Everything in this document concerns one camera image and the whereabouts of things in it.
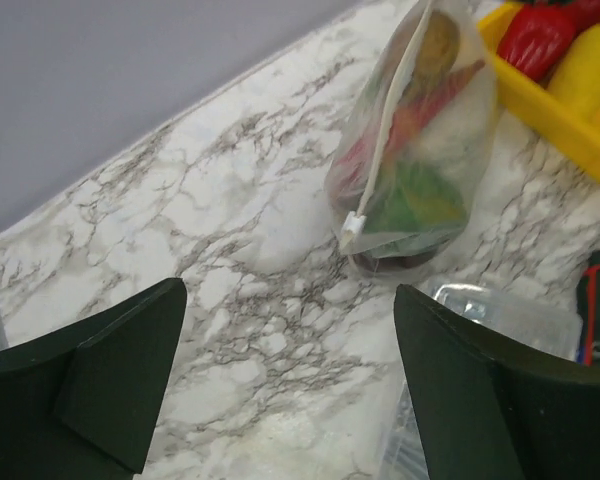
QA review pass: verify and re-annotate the red black utility knife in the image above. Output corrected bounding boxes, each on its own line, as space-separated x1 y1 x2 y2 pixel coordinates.
576 250 600 367

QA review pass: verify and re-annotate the yellow plastic tray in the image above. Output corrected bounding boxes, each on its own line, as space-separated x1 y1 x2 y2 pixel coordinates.
477 2 600 184

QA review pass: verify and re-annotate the clear zip top bag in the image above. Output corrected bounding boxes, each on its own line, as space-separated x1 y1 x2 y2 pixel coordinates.
325 1 497 279

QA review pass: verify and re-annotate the green bell pepper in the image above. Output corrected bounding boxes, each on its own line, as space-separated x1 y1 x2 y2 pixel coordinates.
363 161 469 240

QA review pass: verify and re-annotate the clear screw organizer box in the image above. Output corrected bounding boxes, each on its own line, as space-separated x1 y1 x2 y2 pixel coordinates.
377 281 581 479

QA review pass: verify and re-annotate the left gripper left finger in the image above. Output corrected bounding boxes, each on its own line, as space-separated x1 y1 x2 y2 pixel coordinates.
0 278 187 480

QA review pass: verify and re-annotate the orange round fruit toy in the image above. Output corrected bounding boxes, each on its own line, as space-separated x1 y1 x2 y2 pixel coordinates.
414 10 460 78

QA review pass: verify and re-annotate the yellow lemon toy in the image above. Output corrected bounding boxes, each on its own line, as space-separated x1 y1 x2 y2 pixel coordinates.
547 24 600 120

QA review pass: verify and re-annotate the red bell pepper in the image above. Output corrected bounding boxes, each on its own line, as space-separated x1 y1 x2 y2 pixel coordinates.
497 5 576 82

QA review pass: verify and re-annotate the red chili pepper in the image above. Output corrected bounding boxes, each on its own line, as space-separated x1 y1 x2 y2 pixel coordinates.
339 58 487 176

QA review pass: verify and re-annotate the white cauliflower toy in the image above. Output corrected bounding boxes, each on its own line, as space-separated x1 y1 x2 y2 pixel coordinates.
416 72 497 196

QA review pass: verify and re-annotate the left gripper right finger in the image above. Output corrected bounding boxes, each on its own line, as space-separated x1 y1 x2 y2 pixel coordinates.
395 285 600 480

